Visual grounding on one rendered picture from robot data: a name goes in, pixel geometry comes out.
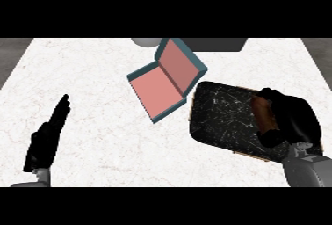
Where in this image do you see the teal and pink open box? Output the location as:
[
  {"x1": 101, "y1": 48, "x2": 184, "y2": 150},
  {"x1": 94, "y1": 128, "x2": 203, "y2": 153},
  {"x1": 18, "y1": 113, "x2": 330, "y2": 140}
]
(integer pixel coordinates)
[{"x1": 126, "y1": 38, "x2": 210, "y2": 125}]

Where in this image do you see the black marble tray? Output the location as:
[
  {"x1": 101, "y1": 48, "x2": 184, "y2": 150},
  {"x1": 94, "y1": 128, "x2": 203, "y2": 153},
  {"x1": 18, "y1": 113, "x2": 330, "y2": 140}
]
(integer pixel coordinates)
[{"x1": 188, "y1": 81, "x2": 325, "y2": 163}]

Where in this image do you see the brown sweet potato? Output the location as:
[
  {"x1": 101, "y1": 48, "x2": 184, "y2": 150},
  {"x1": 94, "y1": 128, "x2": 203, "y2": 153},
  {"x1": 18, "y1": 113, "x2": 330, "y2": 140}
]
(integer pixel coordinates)
[{"x1": 251, "y1": 96, "x2": 281, "y2": 133}]

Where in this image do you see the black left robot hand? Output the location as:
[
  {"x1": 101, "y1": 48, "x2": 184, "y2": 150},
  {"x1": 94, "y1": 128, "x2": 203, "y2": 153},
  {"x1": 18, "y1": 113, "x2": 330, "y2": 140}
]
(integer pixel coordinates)
[{"x1": 23, "y1": 93, "x2": 73, "y2": 173}]

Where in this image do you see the dark grey appliance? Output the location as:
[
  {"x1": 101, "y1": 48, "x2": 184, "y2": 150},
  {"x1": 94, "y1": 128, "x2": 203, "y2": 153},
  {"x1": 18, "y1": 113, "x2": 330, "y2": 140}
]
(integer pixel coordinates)
[{"x1": 181, "y1": 38, "x2": 250, "y2": 54}]

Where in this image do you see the grey round object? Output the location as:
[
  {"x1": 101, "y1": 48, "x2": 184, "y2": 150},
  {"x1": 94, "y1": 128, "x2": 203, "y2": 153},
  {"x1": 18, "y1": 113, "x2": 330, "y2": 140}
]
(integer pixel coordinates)
[{"x1": 132, "y1": 38, "x2": 166, "y2": 47}]

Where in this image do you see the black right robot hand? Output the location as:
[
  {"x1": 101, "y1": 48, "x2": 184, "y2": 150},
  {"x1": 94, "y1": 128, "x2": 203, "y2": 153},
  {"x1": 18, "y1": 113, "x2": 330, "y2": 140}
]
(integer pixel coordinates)
[{"x1": 256, "y1": 87, "x2": 324, "y2": 149}]

